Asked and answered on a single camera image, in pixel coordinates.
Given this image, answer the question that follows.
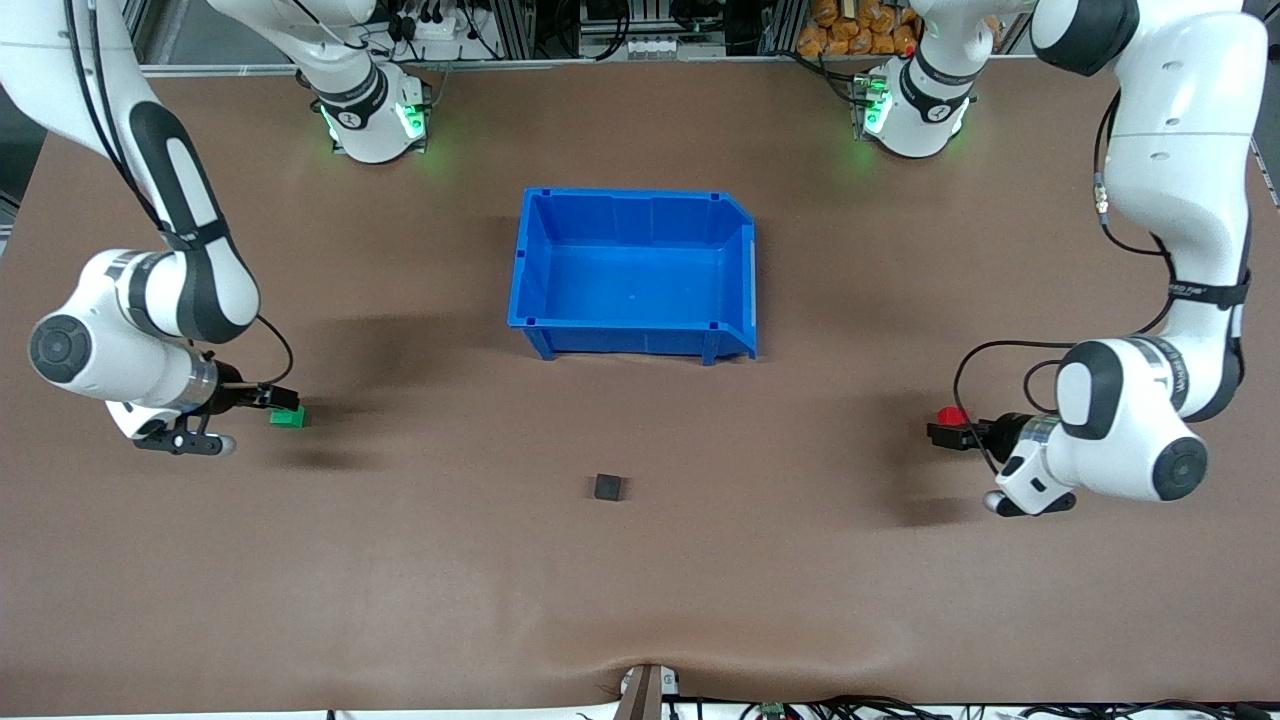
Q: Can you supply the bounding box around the brown table mat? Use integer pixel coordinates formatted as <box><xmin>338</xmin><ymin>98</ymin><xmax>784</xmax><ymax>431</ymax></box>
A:
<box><xmin>0</xmin><ymin>55</ymin><xmax>1280</xmax><ymax>716</ymax></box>

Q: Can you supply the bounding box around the blue plastic storage bin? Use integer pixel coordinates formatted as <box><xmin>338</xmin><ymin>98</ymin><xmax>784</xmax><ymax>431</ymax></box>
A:
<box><xmin>507</xmin><ymin>187</ymin><xmax>759</xmax><ymax>367</ymax></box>

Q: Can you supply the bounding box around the white power strip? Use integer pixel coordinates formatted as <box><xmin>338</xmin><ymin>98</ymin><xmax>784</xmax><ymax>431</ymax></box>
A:
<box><xmin>395</xmin><ymin>0</ymin><xmax>463</xmax><ymax>46</ymax></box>

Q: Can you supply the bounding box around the orange objects pile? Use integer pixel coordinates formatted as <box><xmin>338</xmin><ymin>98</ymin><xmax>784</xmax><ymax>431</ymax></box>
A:
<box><xmin>797</xmin><ymin>0</ymin><xmax>921</xmax><ymax>58</ymax></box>

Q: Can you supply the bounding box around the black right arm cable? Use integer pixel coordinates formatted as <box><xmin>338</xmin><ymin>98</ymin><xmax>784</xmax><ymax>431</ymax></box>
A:
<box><xmin>65</xmin><ymin>0</ymin><xmax>297</xmax><ymax>393</ymax></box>

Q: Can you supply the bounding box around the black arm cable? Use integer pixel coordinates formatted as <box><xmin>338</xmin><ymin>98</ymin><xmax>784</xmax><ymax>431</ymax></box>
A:
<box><xmin>65</xmin><ymin>0</ymin><xmax>297</xmax><ymax>393</ymax></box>
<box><xmin>955</xmin><ymin>90</ymin><xmax>1176</xmax><ymax>477</ymax></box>

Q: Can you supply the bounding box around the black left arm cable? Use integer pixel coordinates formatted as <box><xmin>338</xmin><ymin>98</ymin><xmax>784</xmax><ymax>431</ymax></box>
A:
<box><xmin>955</xmin><ymin>90</ymin><xmax>1176</xmax><ymax>477</ymax></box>

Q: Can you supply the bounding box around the black cable bundle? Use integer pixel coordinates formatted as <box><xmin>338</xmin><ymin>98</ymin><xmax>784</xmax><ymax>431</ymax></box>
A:
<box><xmin>690</xmin><ymin>694</ymin><xmax>1280</xmax><ymax>720</ymax></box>

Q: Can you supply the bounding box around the brown camera mount post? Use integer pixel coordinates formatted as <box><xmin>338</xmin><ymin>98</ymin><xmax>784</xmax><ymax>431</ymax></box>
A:
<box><xmin>613</xmin><ymin>662</ymin><xmax>683</xmax><ymax>720</ymax></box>

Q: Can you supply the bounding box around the aluminium table edge rail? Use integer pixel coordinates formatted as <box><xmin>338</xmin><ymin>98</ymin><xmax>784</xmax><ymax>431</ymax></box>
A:
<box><xmin>140</xmin><ymin>50</ymin><xmax>1041</xmax><ymax>81</ymax></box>

